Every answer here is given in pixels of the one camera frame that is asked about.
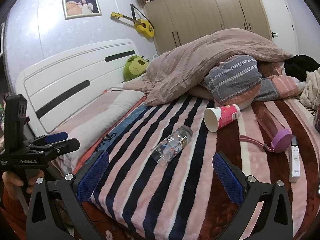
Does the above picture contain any pink and white paper cup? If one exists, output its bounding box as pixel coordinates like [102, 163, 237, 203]
[204, 104, 241, 133]

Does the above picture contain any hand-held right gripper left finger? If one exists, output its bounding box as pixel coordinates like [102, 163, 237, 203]
[26, 151, 110, 240]

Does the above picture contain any green plush toy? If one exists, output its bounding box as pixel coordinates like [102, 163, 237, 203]
[122, 56, 150, 82]

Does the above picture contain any white fuzzy cloth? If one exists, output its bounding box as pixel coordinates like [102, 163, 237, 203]
[299, 67, 320, 111]

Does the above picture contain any white bed headboard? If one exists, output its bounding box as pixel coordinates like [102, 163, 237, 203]
[15, 39, 150, 134]

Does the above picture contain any yellow guitar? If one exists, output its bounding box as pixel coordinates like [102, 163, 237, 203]
[111, 4, 155, 39]

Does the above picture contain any pink bottle with purple lid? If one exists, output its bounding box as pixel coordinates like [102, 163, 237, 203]
[239, 106, 293, 154]

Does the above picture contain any pink-brown duvet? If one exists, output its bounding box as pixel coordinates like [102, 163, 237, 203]
[144, 29, 296, 107]

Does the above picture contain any beige wardrobe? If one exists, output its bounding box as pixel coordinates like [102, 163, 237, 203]
[136, 0, 273, 55]

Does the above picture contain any blue and orange sheet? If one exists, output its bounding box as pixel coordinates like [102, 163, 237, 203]
[72, 104, 152, 173]

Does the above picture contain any person's left hand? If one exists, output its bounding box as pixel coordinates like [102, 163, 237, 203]
[1, 171, 44, 195]

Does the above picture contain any person's left forearm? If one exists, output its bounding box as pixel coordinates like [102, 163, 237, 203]
[0, 186, 28, 240]

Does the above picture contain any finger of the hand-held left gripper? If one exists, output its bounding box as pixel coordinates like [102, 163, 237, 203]
[24, 131, 68, 148]
[31, 139, 81, 161]

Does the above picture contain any white door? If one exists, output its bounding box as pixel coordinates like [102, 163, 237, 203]
[257, 0, 299, 55]

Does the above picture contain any grey and pink striped quilt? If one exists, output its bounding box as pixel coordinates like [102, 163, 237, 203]
[204, 56, 307, 106]

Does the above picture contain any white remote control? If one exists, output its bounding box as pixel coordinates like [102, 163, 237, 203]
[289, 133, 303, 183]

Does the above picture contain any striped fleece blanket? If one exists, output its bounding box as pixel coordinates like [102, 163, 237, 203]
[72, 95, 320, 240]

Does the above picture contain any pale pink pillow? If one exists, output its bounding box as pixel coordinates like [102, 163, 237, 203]
[53, 81, 148, 175]

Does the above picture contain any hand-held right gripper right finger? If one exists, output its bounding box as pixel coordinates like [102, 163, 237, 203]
[212, 151, 295, 240]

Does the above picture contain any framed photo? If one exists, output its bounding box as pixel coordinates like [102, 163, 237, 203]
[62, 0, 102, 20]

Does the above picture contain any black cloth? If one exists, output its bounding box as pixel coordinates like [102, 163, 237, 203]
[284, 54, 320, 82]

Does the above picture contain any clear patterned glass cup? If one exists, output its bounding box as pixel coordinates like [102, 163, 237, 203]
[150, 125, 194, 166]

